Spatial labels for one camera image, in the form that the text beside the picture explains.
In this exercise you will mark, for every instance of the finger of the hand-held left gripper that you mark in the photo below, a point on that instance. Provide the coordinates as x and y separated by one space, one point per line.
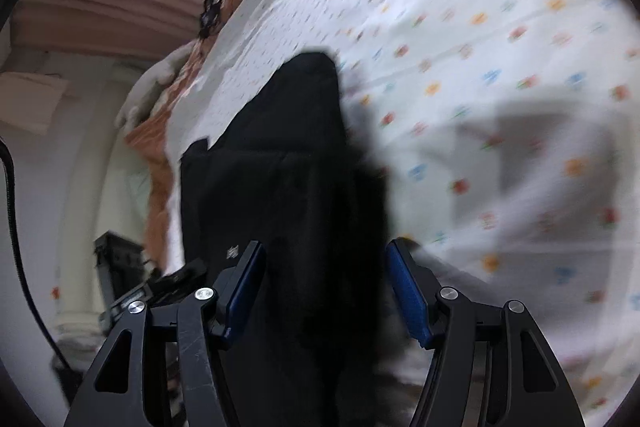
177 277

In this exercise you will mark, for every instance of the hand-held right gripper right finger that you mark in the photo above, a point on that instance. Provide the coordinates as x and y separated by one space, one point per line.
407 292

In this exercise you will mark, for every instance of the beige blanket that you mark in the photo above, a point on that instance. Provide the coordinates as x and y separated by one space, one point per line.
150 92

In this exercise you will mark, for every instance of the orange bed sheet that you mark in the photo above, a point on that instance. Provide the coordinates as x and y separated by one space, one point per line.
160 187

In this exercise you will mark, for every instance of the white floral printed blanket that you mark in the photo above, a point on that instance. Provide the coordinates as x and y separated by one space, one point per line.
500 82

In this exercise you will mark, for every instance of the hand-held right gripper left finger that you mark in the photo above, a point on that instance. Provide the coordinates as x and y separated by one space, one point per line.
245 284

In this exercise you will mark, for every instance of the black garment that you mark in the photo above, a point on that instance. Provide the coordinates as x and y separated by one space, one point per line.
290 187

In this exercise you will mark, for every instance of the mauve curtain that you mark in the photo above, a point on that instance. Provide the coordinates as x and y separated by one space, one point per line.
110 7

